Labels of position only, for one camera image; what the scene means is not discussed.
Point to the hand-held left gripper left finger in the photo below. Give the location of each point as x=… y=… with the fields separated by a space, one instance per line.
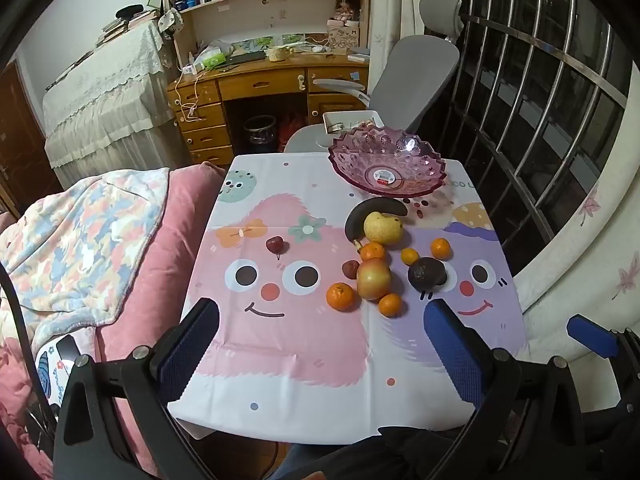
x=187 y=350

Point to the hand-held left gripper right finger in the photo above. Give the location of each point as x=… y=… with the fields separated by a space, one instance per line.
x=452 y=355

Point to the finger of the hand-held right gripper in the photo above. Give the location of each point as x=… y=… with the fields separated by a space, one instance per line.
x=592 y=337

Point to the orange mandarin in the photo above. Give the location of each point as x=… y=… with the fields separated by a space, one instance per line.
x=440 y=248
x=372 y=251
x=343 y=296
x=410 y=256
x=390 y=304

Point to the dark avocado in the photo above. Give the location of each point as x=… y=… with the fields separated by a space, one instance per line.
x=426 y=273

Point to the red-yellow apple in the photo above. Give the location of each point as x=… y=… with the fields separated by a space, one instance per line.
x=374 y=280

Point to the small red fruit with stem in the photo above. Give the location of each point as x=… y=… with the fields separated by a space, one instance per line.
x=276 y=245

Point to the yellow pear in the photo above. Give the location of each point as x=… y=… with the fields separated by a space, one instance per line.
x=382 y=228

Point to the pink glass fruit bowl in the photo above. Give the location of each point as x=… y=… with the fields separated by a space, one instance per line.
x=386 y=162

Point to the cartoon printed tablecloth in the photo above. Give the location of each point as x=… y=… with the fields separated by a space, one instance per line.
x=300 y=350

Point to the dark overripe banana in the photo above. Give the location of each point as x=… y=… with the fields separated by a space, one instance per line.
x=354 y=222

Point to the black trash bin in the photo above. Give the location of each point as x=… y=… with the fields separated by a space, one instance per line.
x=260 y=132

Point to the red bag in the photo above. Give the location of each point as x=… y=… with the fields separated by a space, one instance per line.
x=292 y=127

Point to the lace covered cabinet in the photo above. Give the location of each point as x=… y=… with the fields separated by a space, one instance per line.
x=110 y=105

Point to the white rectangular tray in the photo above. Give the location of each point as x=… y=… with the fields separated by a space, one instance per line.
x=345 y=121

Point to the brown wooden door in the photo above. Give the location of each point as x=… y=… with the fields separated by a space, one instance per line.
x=20 y=150

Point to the metal window grille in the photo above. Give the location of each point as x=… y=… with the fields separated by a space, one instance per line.
x=525 y=85

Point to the wooden desk with drawers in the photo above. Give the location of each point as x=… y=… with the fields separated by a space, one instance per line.
x=260 y=82

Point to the white power strip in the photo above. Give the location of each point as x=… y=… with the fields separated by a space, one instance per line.
x=189 y=68

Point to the grey office chair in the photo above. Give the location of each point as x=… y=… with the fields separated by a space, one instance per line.
x=415 y=75

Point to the green tissue pack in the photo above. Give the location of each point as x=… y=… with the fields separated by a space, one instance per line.
x=212 y=59

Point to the yellow mug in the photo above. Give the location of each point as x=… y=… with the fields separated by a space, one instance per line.
x=277 y=54

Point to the stack of books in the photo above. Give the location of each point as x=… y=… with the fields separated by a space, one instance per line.
x=125 y=25

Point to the cardboard box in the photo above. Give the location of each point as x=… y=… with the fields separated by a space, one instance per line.
x=344 y=37

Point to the doll with brown hair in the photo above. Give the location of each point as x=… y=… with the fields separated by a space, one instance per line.
x=346 y=9

